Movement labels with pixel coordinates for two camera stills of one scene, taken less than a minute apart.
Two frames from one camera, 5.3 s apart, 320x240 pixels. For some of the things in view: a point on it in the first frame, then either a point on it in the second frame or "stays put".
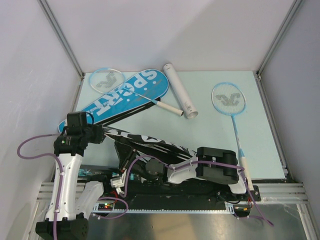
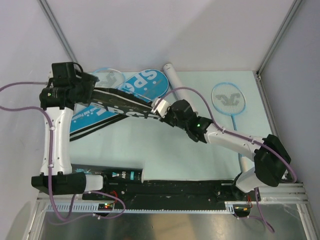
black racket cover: [149, 146] to [123, 102]
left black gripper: [100, 133] to [89, 81]
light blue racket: [229, 99] stays put
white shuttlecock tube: [188, 105] stays put
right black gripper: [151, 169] to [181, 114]
